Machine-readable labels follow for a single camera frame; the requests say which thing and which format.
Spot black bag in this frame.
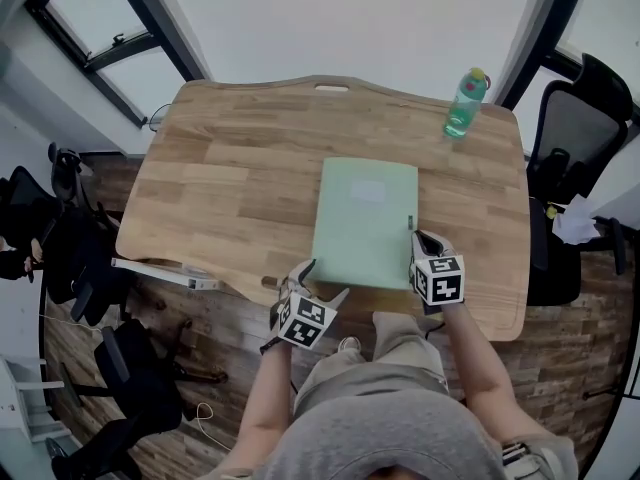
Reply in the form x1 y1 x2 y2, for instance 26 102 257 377
535 146 587 205

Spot person's grey shirt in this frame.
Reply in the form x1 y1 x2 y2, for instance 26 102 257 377
197 386 581 480

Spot crumpled white paper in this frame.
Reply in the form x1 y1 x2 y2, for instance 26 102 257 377
550 194 602 245

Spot white shelf unit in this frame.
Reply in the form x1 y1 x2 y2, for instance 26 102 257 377
0 354 67 443

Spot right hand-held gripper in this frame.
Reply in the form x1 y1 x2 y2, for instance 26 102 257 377
408 229 467 316

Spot white cable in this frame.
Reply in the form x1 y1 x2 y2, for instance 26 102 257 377
195 401 234 453

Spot white metal desk foot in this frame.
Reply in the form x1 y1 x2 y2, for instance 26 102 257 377
110 257 222 292

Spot light green folder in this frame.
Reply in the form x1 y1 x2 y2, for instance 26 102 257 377
308 156 420 291

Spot person's right forearm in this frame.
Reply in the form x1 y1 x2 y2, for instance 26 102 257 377
439 299 522 450

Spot person's beige trousers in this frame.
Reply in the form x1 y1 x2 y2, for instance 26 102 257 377
293 309 452 411

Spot black framed window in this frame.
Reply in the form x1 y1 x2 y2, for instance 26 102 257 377
497 0 640 111
23 0 213 130

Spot green plastic water bottle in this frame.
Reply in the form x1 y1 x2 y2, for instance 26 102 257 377
441 66 493 142

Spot person's left forearm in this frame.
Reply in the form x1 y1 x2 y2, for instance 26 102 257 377
230 338 297 472

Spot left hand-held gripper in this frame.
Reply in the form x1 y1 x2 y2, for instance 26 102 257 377
259 258 351 355

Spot black mesh office chair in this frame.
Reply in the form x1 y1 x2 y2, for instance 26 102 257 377
523 52 635 308

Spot black cable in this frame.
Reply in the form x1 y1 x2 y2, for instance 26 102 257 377
147 103 172 133

